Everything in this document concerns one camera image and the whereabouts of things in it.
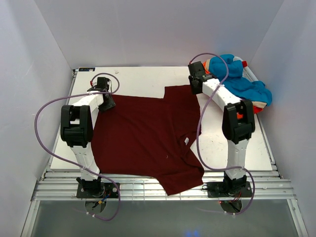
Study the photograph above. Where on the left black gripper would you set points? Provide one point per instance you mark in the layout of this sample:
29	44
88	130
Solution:
111	104

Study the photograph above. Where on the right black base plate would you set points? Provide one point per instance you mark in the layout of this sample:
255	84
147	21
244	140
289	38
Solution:
220	190

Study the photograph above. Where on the dark red t shirt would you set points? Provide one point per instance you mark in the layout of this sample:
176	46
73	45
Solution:
151	137

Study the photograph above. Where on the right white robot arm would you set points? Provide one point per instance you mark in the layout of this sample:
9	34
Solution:
238	125

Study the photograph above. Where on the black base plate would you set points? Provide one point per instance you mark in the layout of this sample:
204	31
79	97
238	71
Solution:
220	190
99	190

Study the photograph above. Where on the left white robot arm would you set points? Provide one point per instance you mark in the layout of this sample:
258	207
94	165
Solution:
77	125

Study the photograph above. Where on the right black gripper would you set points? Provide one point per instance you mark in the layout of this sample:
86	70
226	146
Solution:
194	91

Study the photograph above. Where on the blue t shirt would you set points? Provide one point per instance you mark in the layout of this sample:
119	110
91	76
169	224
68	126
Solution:
236	83

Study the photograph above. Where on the blue label sticker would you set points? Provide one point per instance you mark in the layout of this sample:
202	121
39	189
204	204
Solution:
86	69

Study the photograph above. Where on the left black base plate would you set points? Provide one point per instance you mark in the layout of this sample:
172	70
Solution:
99	190

